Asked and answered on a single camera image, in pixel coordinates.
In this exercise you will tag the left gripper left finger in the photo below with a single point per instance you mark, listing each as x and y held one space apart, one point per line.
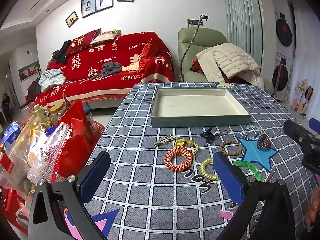
45 219

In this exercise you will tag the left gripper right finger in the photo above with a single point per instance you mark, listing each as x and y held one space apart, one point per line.
276 220

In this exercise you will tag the green plastic bangle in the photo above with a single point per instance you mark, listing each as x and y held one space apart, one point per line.
251 167

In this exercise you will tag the black hair claw clip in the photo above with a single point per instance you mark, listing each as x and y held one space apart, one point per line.
208 135

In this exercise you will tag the green jewelry tray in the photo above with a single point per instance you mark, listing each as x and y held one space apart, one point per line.
197 107

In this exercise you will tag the clear plastic bag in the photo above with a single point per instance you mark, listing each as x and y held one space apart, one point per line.
34 155

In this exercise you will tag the washing machine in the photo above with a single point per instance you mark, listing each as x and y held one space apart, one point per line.
284 54

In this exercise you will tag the red gift bag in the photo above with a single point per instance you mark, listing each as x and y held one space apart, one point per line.
81 139

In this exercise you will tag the grey checked tablecloth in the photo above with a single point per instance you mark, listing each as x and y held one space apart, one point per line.
153 202

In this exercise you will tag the beige down jacket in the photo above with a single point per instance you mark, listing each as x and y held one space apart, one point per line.
227 61

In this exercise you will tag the light patterned folded blanket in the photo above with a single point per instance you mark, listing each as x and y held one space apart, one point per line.
51 78

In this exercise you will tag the green armchair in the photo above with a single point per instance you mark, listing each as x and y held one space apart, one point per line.
205 38

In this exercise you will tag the red covered sofa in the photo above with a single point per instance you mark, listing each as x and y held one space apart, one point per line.
143 57

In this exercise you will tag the grey clothing on sofa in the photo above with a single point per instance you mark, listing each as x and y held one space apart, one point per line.
108 69

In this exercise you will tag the black clothing on sofa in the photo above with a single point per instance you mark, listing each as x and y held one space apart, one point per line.
60 55

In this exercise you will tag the red embroidered pillow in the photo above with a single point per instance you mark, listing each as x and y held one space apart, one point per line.
82 42

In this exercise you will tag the beige green pillow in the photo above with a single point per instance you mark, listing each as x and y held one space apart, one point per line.
106 36

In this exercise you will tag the small dark picture frame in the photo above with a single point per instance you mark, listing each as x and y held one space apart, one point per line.
72 18

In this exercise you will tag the picture frame pair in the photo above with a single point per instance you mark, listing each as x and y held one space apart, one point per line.
89 7

